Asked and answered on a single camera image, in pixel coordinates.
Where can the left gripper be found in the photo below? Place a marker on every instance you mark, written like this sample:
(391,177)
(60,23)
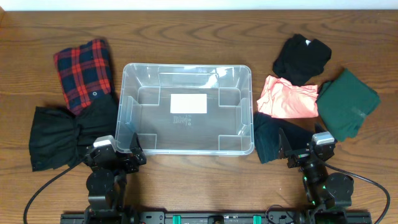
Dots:
(138,158)

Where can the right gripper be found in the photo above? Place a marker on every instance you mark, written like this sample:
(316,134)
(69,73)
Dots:
(300,156)

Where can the dark green shirt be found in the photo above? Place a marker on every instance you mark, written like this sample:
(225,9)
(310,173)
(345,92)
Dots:
(344,104)

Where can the clear plastic storage bin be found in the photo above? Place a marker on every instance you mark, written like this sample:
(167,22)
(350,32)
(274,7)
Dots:
(144,108)

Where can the large black garment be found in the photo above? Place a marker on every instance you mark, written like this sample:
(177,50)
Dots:
(59,138)

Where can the red navy plaid shirt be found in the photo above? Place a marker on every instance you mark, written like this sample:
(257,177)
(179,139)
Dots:
(84,73)

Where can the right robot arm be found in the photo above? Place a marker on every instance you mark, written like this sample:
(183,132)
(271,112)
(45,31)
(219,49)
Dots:
(324,190)

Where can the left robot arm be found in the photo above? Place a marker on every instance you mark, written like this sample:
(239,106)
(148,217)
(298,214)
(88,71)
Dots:
(107,182)

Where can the dark teal ribbed garment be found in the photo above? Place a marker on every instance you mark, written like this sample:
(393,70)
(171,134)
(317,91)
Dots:
(266,136)

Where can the pink folded shirt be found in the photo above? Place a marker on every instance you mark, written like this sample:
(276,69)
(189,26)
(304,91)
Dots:
(281,99)

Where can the white label in bin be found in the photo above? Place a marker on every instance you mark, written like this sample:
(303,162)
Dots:
(188,103)

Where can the small black folded garment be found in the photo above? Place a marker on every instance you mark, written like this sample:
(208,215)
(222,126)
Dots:
(301,59)

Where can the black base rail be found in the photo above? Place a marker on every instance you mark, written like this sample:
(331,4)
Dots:
(272,216)

